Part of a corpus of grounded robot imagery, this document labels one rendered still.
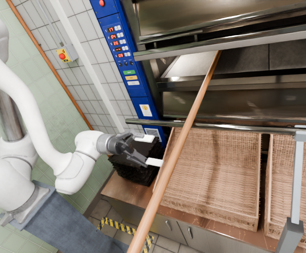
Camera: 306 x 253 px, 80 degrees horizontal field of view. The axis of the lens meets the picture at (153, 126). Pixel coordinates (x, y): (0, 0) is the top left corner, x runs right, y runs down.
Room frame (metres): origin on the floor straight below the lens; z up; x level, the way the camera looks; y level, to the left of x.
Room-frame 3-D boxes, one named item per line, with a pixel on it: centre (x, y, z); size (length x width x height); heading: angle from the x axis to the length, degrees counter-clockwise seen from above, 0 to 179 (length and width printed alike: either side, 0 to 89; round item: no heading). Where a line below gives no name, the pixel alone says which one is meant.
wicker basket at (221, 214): (0.67, -0.22, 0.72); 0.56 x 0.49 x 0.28; 53
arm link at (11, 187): (0.68, 0.74, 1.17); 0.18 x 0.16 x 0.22; 178
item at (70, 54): (1.42, 0.38, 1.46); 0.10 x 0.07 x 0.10; 53
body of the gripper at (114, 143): (0.59, 0.15, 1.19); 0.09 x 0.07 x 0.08; 52
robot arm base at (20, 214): (0.65, 0.75, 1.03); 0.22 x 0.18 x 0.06; 143
